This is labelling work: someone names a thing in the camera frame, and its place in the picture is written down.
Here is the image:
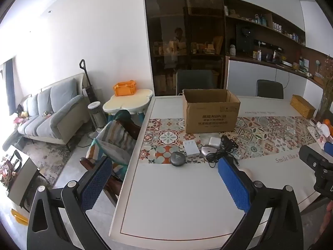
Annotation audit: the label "brown cardboard box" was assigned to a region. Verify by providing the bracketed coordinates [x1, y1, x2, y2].
[182, 89, 241, 134]

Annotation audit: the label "black power adapter with cable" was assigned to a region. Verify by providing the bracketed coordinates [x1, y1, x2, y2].
[205, 135, 240, 168]

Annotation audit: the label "black upright vacuum cleaner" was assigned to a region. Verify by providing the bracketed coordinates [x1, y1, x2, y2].
[79, 59, 98, 103]

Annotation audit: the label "white lower cabinet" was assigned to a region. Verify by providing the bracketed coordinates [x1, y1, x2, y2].
[225, 57, 323, 102]

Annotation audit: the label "white tower fan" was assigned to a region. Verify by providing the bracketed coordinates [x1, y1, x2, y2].
[88, 101, 107, 132]

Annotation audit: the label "person's right forearm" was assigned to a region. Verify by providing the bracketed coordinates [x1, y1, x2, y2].
[324, 202, 333, 230]

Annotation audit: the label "wicker tissue box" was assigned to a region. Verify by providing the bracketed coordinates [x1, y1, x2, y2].
[290, 94, 316, 119]

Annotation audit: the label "black wall cable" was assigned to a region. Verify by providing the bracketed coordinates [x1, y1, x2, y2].
[275, 69, 290, 89]

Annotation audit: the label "brown wall shelf unit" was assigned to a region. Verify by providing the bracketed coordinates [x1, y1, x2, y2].
[223, 0, 333, 89]

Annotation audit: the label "dark coffee table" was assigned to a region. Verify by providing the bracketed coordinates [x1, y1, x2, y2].
[0, 150, 46, 211]

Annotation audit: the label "yellow plastic toy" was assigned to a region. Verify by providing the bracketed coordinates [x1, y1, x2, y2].
[11, 209, 29, 224]

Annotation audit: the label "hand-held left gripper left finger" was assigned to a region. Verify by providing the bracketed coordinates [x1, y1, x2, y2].
[27, 156, 113, 250]

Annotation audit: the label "patterned table runner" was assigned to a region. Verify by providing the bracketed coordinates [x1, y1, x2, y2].
[140, 116, 326, 164]

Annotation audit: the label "oranges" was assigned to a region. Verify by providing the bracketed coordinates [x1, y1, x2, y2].
[323, 119, 333, 136]

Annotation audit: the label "dark blue curtain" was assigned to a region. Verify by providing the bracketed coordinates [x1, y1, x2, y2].
[4, 59, 16, 115]

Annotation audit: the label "narrow dark dining chair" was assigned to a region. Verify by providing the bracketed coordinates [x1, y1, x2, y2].
[256, 79, 284, 99]

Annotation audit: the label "brown wooden chair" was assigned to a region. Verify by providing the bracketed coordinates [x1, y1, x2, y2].
[79, 111, 142, 206]

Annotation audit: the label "dark glass cabinet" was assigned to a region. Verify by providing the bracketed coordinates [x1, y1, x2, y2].
[143, 0, 226, 97]

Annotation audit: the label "stuffed toys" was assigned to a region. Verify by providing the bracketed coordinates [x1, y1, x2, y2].
[12, 104, 30, 125]

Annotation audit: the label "cream flower-shaped kids table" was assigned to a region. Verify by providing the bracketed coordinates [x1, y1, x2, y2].
[103, 89, 153, 120]

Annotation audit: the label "grey sofa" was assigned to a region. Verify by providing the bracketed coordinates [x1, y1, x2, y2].
[2, 73, 91, 151]

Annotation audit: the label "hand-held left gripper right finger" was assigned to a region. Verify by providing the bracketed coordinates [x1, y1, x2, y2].
[217, 157, 304, 250]

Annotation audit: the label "patterned grey rug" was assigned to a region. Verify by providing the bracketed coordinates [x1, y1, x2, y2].
[16, 135, 84, 188]

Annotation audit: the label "orange plastic crate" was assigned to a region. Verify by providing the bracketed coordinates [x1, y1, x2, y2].
[113, 81, 137, 96]

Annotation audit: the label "black coffee machine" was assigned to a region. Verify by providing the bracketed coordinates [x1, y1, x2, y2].
[235, 22, 255, 54]

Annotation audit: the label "white printed packet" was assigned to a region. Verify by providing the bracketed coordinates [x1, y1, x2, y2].
[307, 122, 332, 143]

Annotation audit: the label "wide dark dining chair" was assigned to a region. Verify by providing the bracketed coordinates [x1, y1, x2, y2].
[176, 69, 216, 96]

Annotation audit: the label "black round disc device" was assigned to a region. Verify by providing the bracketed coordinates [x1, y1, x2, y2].
[170, 151, 187, 166]

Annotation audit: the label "silver computer mouse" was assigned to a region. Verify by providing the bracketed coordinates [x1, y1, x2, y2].
[200, 144, 219, 157]

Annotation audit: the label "white flat charger box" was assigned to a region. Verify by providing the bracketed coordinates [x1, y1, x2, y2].
[183, 141, 199, 158]

